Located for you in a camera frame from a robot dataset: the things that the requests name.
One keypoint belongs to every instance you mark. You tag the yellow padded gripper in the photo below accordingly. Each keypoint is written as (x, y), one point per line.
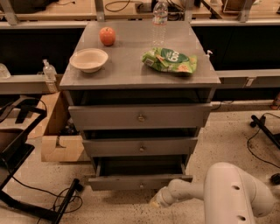
(168, 196)

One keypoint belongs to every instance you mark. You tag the grey bottom drawer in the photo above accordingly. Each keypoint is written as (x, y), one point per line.
(136, 174)

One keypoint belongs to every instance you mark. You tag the grey drawer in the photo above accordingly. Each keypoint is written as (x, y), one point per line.
(139, 146)
(136, 174)
(140, 116)

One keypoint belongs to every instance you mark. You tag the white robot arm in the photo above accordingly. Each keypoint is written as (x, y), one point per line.
(230, 195)

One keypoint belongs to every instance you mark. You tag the grey middle drawer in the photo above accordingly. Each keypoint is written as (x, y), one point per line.
(139, 146)

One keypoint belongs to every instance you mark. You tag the grey top drawer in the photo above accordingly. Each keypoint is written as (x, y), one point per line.
(140, 116)

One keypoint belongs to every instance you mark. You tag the grey wooden drawer cabinet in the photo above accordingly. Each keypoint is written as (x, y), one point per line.
(126, 80)

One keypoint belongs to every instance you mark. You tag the cardboard box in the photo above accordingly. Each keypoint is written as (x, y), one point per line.
(57, 145)

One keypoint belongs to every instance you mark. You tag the black stand base right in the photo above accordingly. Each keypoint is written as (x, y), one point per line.
(260, 122)

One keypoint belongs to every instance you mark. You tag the green chip bag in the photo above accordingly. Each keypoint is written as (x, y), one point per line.
(169, 61)

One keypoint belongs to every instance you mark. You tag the small white pump bottle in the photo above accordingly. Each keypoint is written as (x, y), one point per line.
(209, 54)

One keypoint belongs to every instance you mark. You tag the beige paper bowl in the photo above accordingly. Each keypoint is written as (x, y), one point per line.
(89, 60)

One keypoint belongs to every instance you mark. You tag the black metal stand left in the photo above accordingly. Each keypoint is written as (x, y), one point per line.
(14, 150)

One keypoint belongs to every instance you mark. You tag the hand sanitizer pump bottle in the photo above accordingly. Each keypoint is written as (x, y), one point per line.
(50, 76)

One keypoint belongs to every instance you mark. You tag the red apple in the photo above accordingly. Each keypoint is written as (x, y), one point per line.
(107, 36)

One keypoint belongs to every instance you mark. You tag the clear plastic water bottle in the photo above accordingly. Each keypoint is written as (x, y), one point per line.
(160, 18)

